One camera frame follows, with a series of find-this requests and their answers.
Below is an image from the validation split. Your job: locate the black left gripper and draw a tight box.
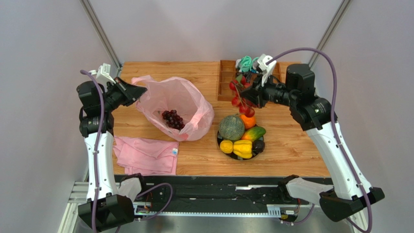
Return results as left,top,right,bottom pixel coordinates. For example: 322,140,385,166
100,77,146,113

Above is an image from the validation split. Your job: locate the fake green orange mango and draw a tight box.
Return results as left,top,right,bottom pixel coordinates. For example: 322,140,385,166
241,126,267,142

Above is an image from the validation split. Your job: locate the fake green netted melon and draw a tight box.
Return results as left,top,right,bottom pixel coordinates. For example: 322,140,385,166
218,115,245,141

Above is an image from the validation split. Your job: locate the pink plastic bag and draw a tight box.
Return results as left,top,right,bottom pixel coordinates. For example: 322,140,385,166
131,75,214,141

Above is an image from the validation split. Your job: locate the fake dark plum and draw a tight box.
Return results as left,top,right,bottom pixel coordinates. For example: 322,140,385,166
252,140,265,154

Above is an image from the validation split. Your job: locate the fake yellow bell pepper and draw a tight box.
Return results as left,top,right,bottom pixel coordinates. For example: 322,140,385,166
233,140,253,159

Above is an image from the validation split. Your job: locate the fake yellow lemon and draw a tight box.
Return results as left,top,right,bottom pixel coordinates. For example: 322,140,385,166
219,140,233,154

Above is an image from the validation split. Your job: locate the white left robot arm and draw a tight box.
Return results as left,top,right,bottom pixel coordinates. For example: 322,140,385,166
76,77,147,233

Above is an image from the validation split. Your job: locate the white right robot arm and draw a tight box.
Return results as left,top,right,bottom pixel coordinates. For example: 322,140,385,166
241,64,385,222

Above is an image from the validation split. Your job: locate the fake dark grapes bunch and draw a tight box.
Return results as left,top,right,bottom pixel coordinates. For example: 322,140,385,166
161,110,185,131

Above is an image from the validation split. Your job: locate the teal white rolled sock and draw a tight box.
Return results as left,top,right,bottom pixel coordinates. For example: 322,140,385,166
235,56,252,72

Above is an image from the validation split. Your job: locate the wooden compartment tray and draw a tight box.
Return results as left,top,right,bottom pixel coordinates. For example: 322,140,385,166
217,60,286,101

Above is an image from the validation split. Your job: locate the black rimmed plate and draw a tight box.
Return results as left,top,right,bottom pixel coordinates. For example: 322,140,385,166
216,125,266,161

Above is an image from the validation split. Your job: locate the pink folded cloth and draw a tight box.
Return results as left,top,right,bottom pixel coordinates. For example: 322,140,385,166
113,136,179,176

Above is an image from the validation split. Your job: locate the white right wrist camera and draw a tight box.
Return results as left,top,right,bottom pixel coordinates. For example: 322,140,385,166
256,54,277,87

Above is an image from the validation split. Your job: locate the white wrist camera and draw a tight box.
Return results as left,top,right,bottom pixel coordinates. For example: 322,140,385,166
89,63,116,86
256,54,277,87

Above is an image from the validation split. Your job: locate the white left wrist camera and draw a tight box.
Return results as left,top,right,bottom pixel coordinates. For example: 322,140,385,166
89,63,116,86

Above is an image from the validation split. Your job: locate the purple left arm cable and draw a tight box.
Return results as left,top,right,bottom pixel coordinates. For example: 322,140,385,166
80,69,174,233

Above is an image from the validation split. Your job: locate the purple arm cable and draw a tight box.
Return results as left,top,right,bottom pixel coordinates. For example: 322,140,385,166
265,47,373,233
80,69,174,233

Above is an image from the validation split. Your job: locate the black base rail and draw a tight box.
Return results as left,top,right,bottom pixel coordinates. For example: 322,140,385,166
136,176,308,214

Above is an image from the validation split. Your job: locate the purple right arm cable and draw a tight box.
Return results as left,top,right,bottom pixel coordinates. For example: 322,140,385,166
265,47,373,233

